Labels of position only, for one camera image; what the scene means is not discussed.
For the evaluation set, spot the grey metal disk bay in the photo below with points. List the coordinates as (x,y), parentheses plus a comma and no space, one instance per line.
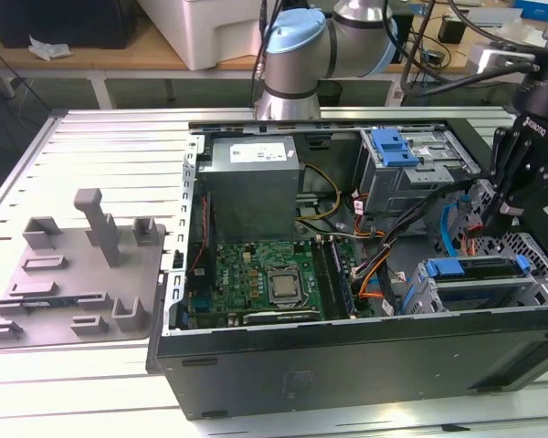
(484,284)

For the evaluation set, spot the green motherboard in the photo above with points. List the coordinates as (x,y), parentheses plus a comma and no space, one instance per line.
(237,274)

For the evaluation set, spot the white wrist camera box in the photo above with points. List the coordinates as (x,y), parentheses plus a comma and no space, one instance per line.
(493,59)

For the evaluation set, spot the black RAM slot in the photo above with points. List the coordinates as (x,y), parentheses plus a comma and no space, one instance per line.
(322,278)

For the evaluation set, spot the large black box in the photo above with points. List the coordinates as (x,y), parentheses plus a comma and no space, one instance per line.
(73,23)

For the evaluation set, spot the grey power supply unit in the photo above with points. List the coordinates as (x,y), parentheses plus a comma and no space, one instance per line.
(251,196)

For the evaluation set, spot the grey metal drive cage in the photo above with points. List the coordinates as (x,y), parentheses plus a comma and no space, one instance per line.
(393,191)

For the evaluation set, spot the black graphics card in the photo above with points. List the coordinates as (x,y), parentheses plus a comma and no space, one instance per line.
(283,315)

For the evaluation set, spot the hard disk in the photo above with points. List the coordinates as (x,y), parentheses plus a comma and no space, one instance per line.
(447,268)

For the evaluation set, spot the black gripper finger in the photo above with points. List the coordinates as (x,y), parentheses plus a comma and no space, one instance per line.
(501,155)
(532,191)

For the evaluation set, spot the blue cardboard box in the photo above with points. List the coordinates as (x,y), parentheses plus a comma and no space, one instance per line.
(536,7)

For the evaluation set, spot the white plastic box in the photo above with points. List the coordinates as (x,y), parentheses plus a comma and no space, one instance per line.
(201,32)

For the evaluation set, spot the silver CPU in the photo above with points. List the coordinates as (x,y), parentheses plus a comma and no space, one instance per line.
(284,286)

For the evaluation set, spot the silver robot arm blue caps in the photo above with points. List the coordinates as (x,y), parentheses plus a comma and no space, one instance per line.
(301,50)

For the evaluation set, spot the blue plastic drive latch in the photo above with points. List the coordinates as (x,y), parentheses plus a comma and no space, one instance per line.
(395,148)

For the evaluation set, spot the RAM stick with blue label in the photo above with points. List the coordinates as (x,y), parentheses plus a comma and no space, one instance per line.
(50,301)

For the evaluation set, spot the crumpled white paper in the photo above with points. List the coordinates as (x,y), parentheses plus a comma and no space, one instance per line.
(50,48)

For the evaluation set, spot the black PC case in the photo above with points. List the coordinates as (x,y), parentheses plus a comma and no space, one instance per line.
(347,374)

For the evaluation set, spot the grey parts rack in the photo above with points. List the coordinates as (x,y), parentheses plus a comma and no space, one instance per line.
(73,283)

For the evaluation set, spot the grey flat box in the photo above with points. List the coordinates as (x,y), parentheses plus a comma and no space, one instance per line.
(493,17)

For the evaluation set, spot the black speaker box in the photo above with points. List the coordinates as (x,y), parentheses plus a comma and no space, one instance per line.
(406,41)

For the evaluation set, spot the wooden desk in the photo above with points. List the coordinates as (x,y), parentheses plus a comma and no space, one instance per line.
(119,57)

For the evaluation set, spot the small black box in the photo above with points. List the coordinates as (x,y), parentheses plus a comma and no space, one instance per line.
(452,29)

